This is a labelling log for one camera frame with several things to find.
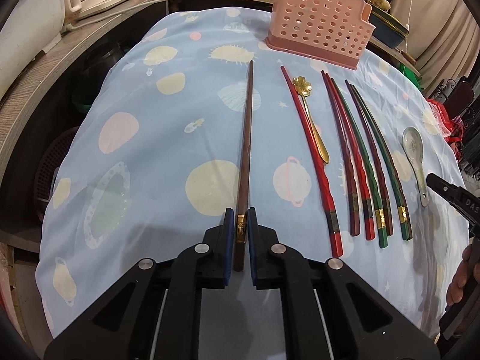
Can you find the dark brown chopstick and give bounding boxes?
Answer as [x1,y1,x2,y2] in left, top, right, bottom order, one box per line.
[233,60,254,272]

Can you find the bright red chopstick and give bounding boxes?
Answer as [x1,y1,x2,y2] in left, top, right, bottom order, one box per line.
[281,65,343,258]

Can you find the maroon chopstick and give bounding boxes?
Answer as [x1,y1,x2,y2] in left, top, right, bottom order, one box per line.
[321,71,360,236]

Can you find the right hand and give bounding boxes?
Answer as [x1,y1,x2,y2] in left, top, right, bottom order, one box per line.
[446,245,472,306]

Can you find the blue patterned tablecloth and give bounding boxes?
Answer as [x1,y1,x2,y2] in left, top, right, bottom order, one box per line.
[36,7,468,336]

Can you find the purple brown chopstick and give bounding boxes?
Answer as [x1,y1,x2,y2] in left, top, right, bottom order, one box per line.
[345,80,394,236]

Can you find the dark green chopstick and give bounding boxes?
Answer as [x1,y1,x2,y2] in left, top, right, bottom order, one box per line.
[348,84,413,241]

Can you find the gold flower spoon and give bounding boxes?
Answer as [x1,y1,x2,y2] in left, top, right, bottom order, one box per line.
[292,76,330,164]

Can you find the white ceramic spoon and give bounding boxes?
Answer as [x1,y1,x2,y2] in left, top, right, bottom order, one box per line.
[402,127,429,207]

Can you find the red plastic bag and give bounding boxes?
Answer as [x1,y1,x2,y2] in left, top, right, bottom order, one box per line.
[427,98,465,144]

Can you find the pink perforated utensil basket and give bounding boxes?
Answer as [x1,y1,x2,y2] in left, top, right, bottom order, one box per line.
[265,0,375,70]

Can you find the stacked yellow blue bowls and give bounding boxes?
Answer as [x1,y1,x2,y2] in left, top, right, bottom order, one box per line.
[368,6,409,48]

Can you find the white plastic bin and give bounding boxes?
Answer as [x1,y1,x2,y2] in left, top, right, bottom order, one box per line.
[0,0,65,94]

